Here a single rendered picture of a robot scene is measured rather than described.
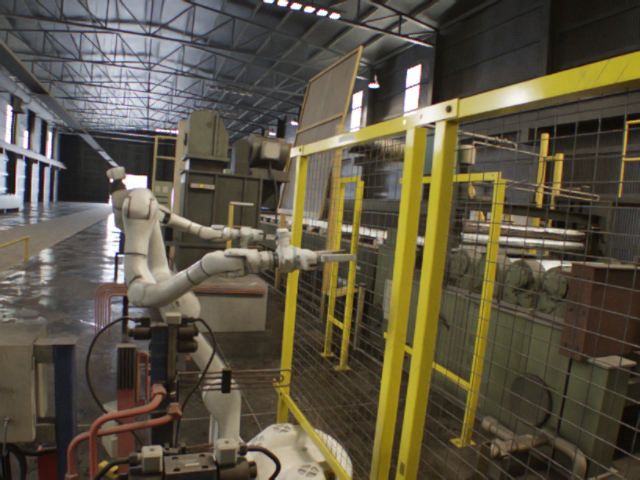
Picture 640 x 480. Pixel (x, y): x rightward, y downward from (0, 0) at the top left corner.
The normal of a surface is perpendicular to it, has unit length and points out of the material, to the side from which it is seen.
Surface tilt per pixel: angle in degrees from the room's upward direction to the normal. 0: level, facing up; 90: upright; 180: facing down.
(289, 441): 73
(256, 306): 90
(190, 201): 90
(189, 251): 90
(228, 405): 90
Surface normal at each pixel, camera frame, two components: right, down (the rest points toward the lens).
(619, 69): -0.93, -0.04
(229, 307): 0.37, 0.12
